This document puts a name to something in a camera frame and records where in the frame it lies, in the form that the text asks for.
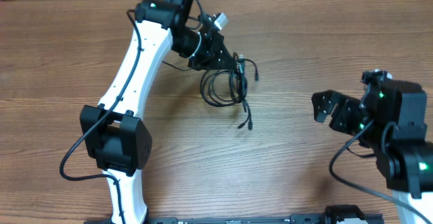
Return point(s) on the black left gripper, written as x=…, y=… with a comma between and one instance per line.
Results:
x=210, y=60

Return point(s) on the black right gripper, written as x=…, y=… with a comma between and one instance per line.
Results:
x=344, y=109

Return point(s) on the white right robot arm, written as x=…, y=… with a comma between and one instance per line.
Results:
x=390, y=120

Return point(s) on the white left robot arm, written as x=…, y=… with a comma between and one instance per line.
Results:
x=114, y=132

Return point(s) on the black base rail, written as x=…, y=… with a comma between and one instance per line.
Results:
x=336, y=214

